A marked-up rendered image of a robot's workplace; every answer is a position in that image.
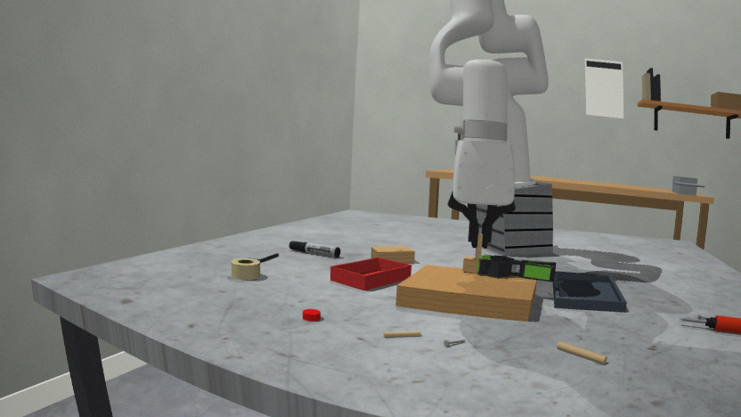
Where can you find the red rectangular tray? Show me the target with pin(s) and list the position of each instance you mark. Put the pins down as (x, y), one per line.
(370, 273)

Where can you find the tan wooden dowel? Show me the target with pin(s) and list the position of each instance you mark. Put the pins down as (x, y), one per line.
(582, 352)
(402, 333)

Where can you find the small wooden block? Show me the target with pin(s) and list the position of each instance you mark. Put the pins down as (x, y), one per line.
(470, 264)

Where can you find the light brown wooden block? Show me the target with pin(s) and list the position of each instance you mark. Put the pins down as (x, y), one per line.
(402, 254)

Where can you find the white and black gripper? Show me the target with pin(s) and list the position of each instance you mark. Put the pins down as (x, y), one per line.
(483, 174)

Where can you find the red short cylinder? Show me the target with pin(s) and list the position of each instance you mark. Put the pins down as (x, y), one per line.
(311, 315)

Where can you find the tan cylindrical ring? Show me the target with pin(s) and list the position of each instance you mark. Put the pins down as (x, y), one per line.
(248, 271)

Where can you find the light brown wooden board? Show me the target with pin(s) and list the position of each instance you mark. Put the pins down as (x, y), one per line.
(450, 290)

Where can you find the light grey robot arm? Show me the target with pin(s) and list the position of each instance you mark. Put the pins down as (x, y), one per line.
(483, 87)

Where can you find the white marker pen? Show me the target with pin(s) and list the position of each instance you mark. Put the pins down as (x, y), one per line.
(317, 249)

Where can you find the light wooden dowel pin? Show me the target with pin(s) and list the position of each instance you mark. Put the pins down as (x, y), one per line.
(479, 246)

